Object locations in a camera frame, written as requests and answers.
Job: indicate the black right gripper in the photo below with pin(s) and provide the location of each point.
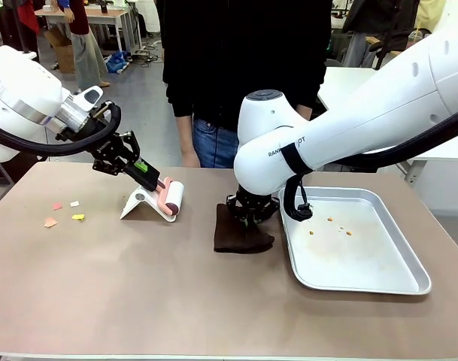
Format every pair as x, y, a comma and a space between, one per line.
251, 205

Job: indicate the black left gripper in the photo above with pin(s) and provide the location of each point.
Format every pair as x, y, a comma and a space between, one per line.
108, 152

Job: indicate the dark brown cloth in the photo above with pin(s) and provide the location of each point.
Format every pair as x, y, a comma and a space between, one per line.
232, 240

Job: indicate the pink white lint roller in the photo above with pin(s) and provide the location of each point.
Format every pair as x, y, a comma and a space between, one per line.
174, 195

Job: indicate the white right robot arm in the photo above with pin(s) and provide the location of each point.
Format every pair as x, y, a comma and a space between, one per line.
364, 113

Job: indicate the person's right forearm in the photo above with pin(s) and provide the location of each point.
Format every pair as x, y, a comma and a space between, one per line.
184, 131

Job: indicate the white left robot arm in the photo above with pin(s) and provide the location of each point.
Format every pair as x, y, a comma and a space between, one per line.
18, 86

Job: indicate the person's left forearm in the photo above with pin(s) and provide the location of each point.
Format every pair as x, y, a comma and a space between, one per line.
304, 113

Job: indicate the person's right hand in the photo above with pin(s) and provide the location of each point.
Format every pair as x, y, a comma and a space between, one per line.
191, 157

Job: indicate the white lint roller stand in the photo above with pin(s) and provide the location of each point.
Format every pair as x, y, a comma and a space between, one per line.
132, 207

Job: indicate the yellow paper scrap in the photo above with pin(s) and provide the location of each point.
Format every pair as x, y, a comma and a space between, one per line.
78, 217

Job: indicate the person's blue jeans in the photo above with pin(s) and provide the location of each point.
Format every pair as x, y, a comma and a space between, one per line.
213, 146

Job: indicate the pink paper scrap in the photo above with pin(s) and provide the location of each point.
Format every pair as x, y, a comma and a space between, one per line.
56, 206

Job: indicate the blue plastic bag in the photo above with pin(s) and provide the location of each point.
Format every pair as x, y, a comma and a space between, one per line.
117, 62

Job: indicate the peach paper scrap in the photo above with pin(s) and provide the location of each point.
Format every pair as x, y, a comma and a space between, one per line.
50, 222

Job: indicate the silver metal tray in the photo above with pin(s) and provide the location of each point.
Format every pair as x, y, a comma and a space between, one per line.
345, 263

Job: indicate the bystander in grey trousers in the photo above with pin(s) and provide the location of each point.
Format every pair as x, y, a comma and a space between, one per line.
84, 56

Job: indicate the brown cardboard box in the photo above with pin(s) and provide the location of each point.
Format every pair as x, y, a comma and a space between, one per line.
65, 58

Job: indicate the small white side table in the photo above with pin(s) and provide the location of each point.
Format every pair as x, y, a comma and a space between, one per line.
31, 55

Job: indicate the wooden top background table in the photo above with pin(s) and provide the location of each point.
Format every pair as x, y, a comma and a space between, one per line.
108, 15

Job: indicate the person in black sweater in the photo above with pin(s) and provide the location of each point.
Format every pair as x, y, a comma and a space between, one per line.
243, 56

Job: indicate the bystander in red top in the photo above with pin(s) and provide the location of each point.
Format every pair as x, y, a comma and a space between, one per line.
25, 15

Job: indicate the bystander in black jacket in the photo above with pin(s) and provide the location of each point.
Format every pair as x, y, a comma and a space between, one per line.
379, 19

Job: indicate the clear plastic drink cup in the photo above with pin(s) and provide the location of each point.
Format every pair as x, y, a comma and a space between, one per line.
418, 39

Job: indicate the pale yellow garment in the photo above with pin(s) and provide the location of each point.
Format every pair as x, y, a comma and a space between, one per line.
433, 13

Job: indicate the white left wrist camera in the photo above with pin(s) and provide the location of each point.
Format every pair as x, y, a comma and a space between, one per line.
89, 97

